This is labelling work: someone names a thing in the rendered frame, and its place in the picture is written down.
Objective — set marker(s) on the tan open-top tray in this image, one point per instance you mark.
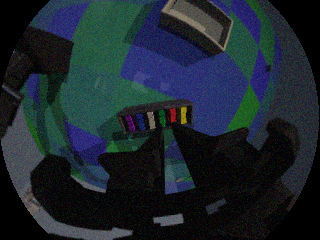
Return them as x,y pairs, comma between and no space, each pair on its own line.
200,20

